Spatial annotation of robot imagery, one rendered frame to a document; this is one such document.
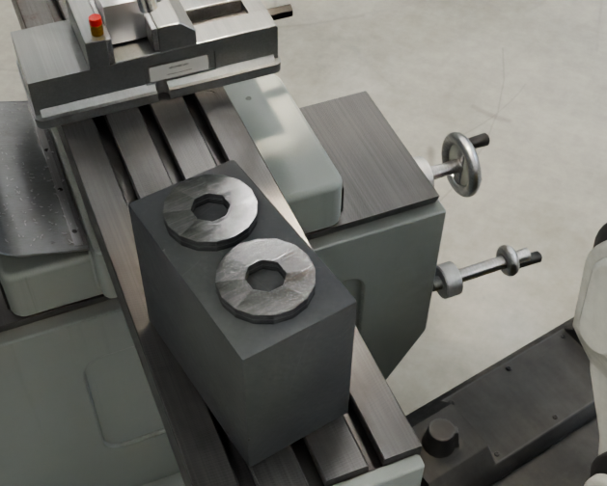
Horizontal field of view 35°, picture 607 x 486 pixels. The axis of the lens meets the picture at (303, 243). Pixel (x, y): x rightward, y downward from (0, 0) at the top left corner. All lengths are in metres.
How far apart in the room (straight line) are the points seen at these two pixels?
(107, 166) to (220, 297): 0.45
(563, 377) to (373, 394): 0.52
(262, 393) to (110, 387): 0.69
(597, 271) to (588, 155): 1.70
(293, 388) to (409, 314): 0.80
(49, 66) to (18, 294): 0.30
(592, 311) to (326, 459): 0.33
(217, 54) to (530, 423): 0.68
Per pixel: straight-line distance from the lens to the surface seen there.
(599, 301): 1.06
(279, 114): 1.48
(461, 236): 2.44
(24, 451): 1.61
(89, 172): 1.26
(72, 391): 1.51
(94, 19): 1.27
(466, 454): 1.36
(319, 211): 1.39
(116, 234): 1.17
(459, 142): 1.66
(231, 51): 1.35
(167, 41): 1.31
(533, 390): 1.46
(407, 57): 2.96
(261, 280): 0.87
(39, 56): 1.34
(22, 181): 1.35
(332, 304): 0.85
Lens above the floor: 1.78
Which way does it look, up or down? 48 degrees down
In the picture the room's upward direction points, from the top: 1 degrees clockwise
